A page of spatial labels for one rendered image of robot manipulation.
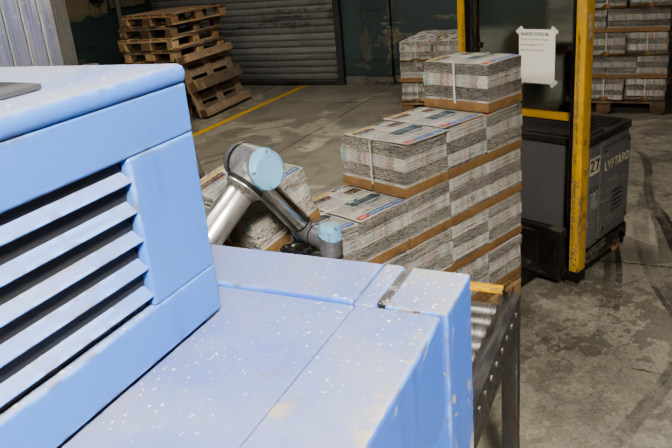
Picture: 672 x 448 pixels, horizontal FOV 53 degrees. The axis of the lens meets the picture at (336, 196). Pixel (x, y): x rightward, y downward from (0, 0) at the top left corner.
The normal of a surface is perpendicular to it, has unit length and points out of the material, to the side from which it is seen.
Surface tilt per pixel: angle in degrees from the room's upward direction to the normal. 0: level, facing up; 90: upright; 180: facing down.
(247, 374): 0
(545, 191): 90
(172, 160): 90
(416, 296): 0
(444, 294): 0
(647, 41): 90
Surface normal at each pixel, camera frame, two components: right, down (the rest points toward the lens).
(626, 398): -0.09, -0.94
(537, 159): -0.72, 0.29
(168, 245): 0.91, 0.07
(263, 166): 0.68, 0.11
